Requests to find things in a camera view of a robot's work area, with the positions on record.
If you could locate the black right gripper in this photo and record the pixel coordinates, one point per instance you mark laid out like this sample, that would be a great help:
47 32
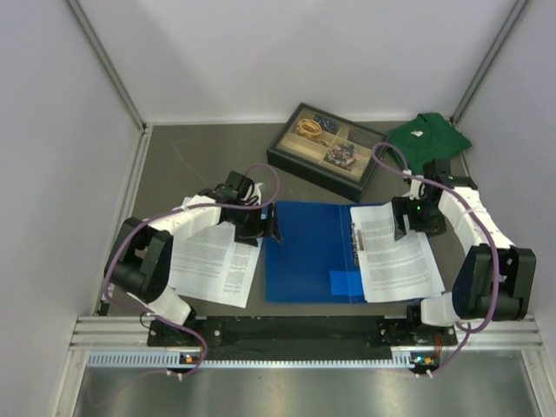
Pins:
400 206

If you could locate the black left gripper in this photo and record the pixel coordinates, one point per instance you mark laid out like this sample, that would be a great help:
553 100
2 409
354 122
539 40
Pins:
249 235

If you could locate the blue plastic folder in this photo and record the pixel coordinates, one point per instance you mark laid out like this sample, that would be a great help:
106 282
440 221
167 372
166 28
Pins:
316 262

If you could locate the white paper sheet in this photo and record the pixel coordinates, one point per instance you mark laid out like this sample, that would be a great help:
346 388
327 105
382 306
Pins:
394 271

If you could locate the white printed paper stack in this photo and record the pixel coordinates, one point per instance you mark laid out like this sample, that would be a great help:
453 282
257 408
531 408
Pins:
211 266

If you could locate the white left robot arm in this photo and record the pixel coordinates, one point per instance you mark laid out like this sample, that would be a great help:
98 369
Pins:
140 260

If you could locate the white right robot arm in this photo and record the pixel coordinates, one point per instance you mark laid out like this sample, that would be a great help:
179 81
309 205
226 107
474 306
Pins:
496 277

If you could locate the metal folder clip mechanism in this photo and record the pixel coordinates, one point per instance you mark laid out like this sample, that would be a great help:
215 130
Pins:
357 239

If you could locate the green folded t-shirt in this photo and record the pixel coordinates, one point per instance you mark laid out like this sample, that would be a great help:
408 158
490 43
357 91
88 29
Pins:
428 136

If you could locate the black compartment display box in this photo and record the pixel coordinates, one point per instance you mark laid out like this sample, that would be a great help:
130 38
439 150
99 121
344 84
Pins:
327 150

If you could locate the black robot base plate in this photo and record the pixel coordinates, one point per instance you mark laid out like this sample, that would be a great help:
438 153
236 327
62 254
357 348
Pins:
363 330

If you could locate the aluminium frame rail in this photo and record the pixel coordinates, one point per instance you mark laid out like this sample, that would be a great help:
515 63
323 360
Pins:
109 332

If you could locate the grey slotted cable duct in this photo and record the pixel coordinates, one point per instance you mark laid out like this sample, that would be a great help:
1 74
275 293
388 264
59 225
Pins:
179 360

